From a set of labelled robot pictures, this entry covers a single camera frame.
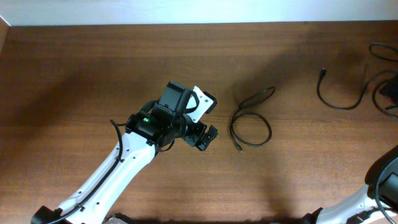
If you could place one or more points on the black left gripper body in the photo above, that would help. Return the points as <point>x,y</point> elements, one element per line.
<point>194,130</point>

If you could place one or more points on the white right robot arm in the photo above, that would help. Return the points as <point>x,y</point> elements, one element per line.
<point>375,200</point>

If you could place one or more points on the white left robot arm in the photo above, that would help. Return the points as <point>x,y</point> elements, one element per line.
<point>154,129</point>

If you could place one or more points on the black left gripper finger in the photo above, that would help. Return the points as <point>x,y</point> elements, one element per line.
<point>207,138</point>
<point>212,102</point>

